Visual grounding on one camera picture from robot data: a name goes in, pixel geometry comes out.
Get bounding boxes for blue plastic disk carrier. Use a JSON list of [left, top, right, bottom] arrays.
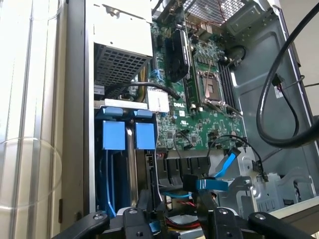
[[96, 106, 127, 217]]

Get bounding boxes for black plastic fan shroud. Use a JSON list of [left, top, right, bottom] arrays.
[[157, 150, 212, 191]]

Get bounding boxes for green motherboard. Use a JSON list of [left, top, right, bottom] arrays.
[[149, 14, 247, 152]]

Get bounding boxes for metal locking lever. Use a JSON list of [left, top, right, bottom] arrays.
[[224, 102, 244, 117], [204, 59, 213, 100]]

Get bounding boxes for blue drive caddies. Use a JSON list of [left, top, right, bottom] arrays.
[[94, 98, 162, 217]]

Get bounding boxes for metal socket cover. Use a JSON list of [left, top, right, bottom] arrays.
[[202, 97, 229, 112]]

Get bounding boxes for silver chipset heat sink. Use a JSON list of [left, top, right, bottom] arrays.
[[146, 87, 170, 113]]

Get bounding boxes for black RAM slot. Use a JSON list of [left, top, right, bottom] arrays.
[[226, 64, 239, 110], [190, 71, 199, 107], [193, 71, 202, 107], [220, 62, 232, 108], [223, 63, 235, 109], [183, 72, 192, 108], [187, 72, 195, 108], [217, 62, 229, 107]]

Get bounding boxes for CPU socket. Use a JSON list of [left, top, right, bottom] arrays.
[[196, 69, 227, 107]]

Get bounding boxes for open PC case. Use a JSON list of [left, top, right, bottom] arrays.
[[66, 0, 319, 225]]

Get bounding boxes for black graphics card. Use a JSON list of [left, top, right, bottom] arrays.
[[159, 0, 195, 84]]

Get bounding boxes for silver power supply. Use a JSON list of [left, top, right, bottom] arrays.
[[92, 2, 154, 88]]

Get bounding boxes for red black twisted wire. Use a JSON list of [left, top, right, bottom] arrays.
[[171, 200, 197, 208]]

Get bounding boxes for thin grey wire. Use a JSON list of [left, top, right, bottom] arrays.
[[172, 129, 195, 160]]

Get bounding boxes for thick black camera cable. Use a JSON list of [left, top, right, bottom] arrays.
[[256, 2, 319, 150]]

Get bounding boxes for black flat connector wire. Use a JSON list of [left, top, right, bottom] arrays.
[[103, 81, 179, 100]]

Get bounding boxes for power supply cable bundle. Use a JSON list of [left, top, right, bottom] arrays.
[[134, 66, 150, 103]]

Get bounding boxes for black wire with connector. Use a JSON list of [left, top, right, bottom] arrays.
[[272, 74, 300, 140]]

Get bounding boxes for black looped wire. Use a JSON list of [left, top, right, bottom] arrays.
[[224, 45, 247, 68]]

